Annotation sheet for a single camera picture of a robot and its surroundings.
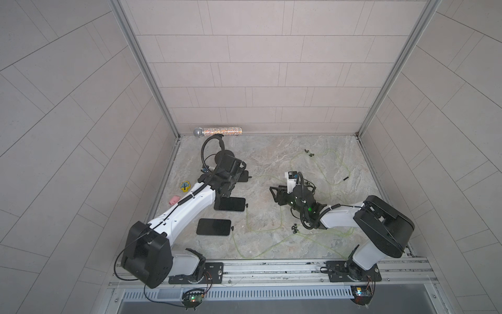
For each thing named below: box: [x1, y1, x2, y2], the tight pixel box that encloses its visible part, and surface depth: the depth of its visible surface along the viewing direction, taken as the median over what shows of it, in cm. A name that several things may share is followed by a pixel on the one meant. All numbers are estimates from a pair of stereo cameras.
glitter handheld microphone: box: [193, 126, 243, 138], surface depth 91 cm
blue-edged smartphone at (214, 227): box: [196, 218, 232, 237], surface depth 85 cm
